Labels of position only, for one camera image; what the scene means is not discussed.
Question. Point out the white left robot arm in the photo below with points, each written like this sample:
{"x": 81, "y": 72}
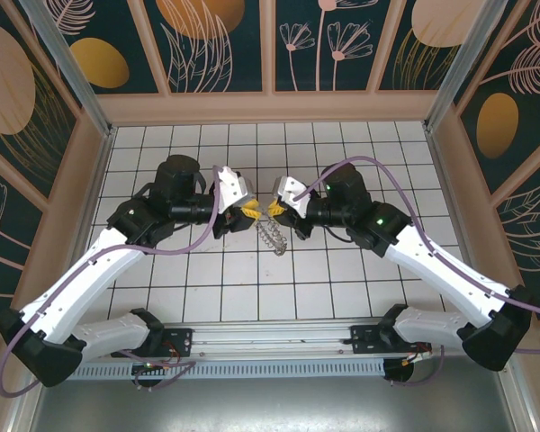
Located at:
{"x": 85, "y": 279}

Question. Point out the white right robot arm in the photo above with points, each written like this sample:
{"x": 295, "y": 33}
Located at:
{"x": 432, "y": 274}

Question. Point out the dark panel peach flowers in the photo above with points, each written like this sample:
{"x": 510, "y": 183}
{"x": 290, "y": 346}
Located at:
{"x": 324, "y": 58}

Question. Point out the dark panel orange oval feather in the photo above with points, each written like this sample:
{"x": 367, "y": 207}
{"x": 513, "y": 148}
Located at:
{"x": 99, "y": 63}

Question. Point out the dark panel orange oval ferns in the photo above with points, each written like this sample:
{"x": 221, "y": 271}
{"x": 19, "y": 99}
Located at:
{"x": 497, "y": 126}

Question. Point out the dark panel peach flower outline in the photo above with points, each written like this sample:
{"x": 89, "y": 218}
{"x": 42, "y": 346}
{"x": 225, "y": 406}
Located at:
{"x": 9, "y": 252}

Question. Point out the dark panel orange circle leaves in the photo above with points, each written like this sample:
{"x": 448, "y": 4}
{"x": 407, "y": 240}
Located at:
{"x": 198, "y": 27}

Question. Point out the dark panel peach fern outlines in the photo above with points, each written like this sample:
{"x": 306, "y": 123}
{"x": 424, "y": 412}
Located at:
{"x": 531, "y": 234}

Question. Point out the dark panel peach disc grass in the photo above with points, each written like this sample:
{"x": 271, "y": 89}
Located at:
{"x": 436, "y": 22}

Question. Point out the dark panel large peach circle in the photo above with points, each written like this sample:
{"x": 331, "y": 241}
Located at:
{"x": 4, "y": 76}

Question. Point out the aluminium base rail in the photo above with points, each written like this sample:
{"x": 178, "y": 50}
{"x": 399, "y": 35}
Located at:
{"x": 270, "y": 339}

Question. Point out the aluminium frame post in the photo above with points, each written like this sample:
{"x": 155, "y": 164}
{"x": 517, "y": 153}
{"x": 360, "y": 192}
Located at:
{"x": 75, "y": 72}
{"x": 460, "y": 67}

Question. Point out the aluminium frame bar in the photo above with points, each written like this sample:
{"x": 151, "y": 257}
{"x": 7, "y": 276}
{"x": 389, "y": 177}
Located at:
{"x": 24, "y": 414}
{"x": 519, "y": 405}

